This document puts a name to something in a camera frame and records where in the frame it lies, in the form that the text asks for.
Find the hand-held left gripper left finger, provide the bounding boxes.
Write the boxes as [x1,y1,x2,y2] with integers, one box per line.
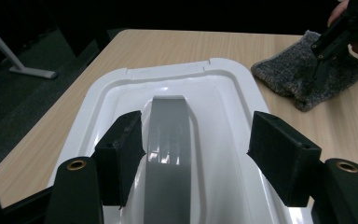
[91,110,146,209]

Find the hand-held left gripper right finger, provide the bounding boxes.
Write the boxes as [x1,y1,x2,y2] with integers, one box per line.
[246,110,323,208]

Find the grey fluffy cloth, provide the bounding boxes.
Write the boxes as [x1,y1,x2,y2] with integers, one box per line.
[250,30,358,112]

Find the white lid with grey handle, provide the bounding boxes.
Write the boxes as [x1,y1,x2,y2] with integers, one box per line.
[47,57,315,224]

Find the white metal stand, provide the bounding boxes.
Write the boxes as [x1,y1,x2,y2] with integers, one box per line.
[0,17,58,79]

